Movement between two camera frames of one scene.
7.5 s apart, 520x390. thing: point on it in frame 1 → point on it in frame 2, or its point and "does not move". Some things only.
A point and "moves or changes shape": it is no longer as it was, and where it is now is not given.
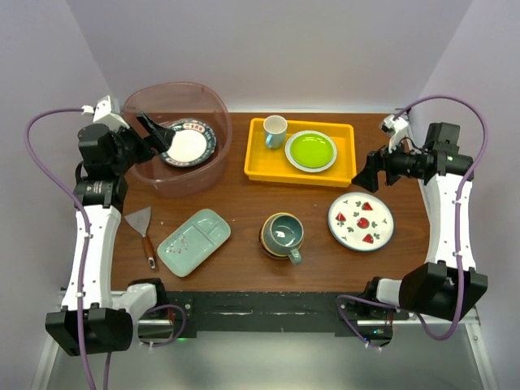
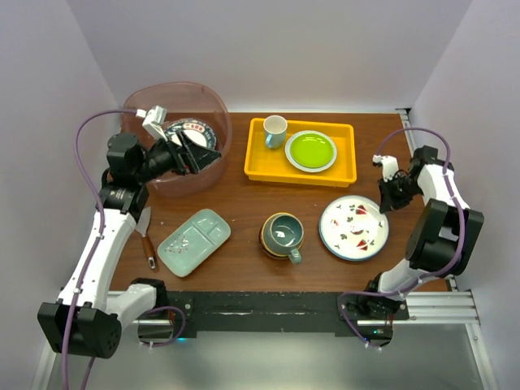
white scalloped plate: [309, 170] does not move
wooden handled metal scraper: [140, 219] does not move
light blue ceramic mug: [275, 130] does not move
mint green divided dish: [194, 242] does not move
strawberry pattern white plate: [361, 221] moves or changes shape
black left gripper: [159, 138] → [199, 157]
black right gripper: [377, 161] → [386, 205]
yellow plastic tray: [264, 165] does not move
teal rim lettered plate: [193, 142] does not move
